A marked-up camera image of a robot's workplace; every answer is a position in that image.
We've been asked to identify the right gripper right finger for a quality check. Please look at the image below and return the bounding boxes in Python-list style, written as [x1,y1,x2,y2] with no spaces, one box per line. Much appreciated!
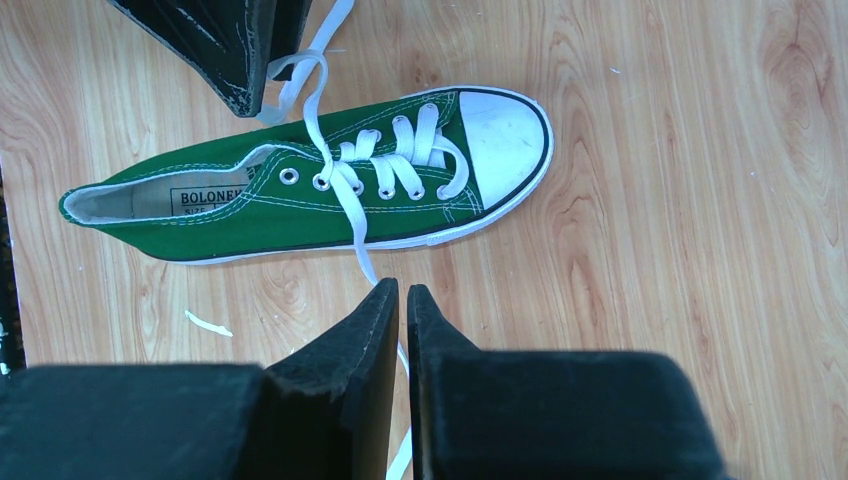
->
[407,285,726,479]

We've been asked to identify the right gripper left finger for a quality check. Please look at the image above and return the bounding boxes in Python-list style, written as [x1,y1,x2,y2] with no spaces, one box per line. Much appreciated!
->
[1,278,399,479]

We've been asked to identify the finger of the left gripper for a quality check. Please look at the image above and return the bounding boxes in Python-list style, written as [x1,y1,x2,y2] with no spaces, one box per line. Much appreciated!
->
[268,0,312,81]
[111,0,277,118]

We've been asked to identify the white shoelace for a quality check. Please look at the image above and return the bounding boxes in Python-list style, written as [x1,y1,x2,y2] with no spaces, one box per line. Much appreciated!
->
[254,0,472,480]

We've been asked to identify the green canvas sneaker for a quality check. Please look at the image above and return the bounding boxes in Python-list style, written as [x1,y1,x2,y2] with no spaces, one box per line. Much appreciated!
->
[59,85,554,268]

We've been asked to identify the small white lace scrap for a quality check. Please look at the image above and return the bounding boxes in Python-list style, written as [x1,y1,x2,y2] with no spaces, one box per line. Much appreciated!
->
[184,309,233,338]

